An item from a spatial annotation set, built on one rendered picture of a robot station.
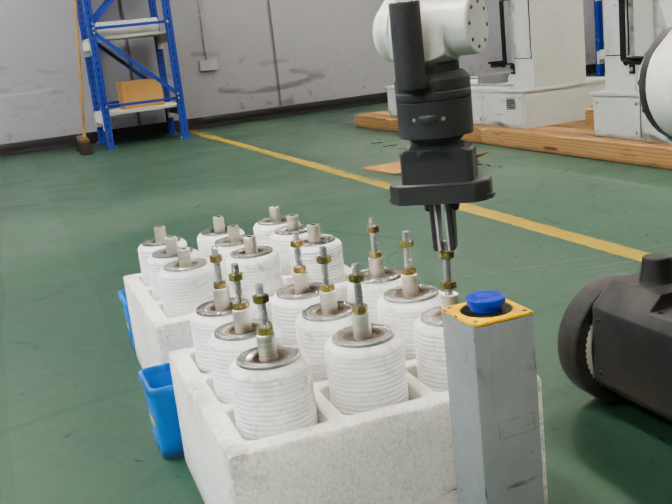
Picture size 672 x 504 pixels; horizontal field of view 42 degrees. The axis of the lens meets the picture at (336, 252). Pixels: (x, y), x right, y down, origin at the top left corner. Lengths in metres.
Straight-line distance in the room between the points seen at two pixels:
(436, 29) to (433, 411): 0.43
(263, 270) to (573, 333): 0.52
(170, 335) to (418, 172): 0.60
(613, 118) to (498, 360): 2.96
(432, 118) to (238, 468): 0.44
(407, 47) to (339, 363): 0.37
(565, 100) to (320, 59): 3.61
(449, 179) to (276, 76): 6.59
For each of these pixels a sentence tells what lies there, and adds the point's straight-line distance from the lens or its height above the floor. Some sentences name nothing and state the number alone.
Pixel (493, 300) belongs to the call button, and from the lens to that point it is 0.90.
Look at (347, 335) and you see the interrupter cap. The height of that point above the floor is 0.25.
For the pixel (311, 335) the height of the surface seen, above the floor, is 0.24.
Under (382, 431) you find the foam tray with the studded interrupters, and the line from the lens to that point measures 1.02.
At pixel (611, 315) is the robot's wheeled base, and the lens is 1.32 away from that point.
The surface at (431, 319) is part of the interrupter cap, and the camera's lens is 1.09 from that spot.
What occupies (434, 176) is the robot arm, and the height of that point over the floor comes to 0.43.
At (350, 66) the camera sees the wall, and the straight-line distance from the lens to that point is 7.80.
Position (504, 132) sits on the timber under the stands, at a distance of 4.37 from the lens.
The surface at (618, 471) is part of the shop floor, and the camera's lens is 1.27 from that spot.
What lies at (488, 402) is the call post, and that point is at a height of 0.23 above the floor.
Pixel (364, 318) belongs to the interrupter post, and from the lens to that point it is 1.04.
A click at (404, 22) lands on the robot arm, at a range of 0.98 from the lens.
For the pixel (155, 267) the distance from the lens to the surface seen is 1.61.
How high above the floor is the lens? 0.60
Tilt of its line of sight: 14 degrees down
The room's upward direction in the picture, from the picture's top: 6 degrees counter-clockwise
